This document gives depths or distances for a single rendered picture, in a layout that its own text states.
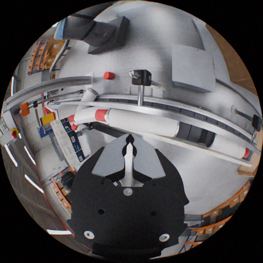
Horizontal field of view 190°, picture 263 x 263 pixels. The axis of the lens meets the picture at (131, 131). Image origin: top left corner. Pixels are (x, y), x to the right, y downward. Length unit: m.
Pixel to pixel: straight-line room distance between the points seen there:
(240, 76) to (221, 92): 0.10
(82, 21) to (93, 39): 0.12
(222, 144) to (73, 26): 0.53
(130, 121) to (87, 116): 0.16
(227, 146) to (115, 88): 0.41
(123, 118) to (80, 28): 0.37
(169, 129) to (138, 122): 0.07
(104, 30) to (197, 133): 0.48
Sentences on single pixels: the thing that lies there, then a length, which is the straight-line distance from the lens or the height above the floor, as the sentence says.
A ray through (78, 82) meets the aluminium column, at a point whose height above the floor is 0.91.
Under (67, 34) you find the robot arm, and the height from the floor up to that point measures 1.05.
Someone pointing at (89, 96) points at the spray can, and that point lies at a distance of 0.34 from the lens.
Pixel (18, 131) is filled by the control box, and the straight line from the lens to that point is 0.53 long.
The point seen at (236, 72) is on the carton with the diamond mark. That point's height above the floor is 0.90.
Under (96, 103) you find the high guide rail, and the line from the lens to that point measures 0.24.
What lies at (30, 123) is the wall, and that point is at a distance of 8.39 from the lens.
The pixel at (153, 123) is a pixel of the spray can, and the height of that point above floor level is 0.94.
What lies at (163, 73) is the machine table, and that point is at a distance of 0.29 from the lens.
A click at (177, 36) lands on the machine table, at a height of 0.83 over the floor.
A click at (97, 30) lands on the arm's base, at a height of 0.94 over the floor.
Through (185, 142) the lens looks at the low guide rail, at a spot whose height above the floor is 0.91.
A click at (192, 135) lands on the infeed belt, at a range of 0.25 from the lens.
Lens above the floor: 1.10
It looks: 51 degrees down
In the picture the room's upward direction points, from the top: 127 degrees counter-clockwise
